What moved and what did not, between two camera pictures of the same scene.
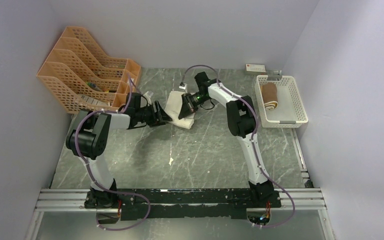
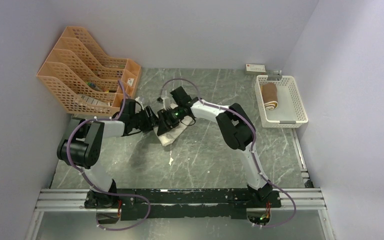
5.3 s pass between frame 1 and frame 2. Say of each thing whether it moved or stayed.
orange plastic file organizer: stayed
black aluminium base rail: stayed
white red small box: stayed
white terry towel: moved
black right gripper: moved
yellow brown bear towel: stayed
